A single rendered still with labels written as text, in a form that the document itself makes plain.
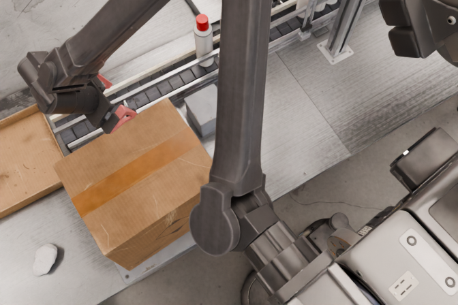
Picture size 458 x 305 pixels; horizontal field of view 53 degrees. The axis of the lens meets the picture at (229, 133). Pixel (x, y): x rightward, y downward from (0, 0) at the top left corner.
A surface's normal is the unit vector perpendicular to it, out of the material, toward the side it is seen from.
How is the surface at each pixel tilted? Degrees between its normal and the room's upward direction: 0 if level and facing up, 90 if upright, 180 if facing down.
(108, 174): 0
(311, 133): 0
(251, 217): 40
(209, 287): 0
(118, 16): 52
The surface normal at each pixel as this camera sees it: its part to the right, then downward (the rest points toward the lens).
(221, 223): -0.61, 0.18
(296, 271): -0.07, -0.34
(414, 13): 0.43, 0.22
